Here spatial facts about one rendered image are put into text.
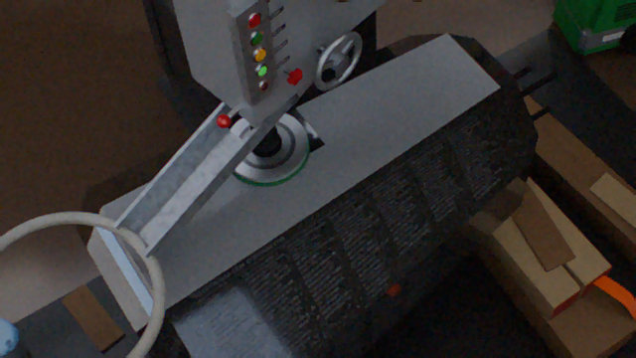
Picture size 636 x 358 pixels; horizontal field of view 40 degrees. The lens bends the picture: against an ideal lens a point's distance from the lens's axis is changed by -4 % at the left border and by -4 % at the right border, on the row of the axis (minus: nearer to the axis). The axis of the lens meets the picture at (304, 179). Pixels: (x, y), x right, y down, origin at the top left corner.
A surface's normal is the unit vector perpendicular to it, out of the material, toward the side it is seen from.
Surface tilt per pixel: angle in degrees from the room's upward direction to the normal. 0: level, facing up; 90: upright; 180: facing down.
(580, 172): 0
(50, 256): 0
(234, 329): 45
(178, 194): 15
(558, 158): 0
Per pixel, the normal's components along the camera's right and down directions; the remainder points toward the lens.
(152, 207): -0.25, -0.34
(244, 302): 0.37, 0.10
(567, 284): -0.07, -0.53
